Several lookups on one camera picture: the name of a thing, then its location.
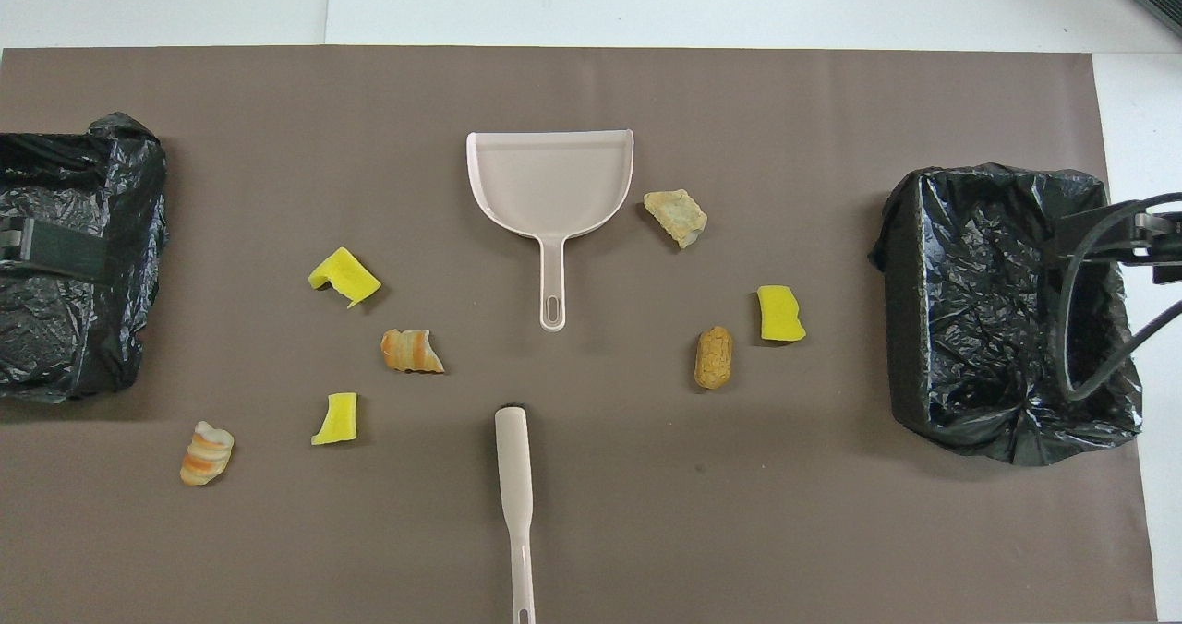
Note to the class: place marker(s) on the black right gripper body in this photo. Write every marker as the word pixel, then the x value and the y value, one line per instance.
pixel 1165 236

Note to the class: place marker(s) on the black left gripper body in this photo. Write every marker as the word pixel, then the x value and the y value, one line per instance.
pixel 9 241

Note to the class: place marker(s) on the orange striped croissant toy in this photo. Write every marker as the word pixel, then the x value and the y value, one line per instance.
pixel 207 453
pixel 411 351

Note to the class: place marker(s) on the curled yellow sponge piece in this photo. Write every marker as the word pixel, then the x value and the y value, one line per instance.
pixel 346 273

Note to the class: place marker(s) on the brown peanut shaped toy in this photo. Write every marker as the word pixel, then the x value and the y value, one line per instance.
pixel 714 357

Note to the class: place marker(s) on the pale beige sponge chunk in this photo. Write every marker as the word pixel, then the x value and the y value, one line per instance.
pixel 676 217

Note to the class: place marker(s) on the beige plastic dustpan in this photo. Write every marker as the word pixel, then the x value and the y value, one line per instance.
pixel 549 186

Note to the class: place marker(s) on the beige hand brush black bristles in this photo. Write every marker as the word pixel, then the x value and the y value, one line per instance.
pixel 513 476

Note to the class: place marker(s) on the bin lined with black bag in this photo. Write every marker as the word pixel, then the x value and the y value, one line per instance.
pixel 970 329
pixel 83 329

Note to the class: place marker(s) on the brown table mat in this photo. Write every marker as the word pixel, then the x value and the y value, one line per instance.
pixel 646 513

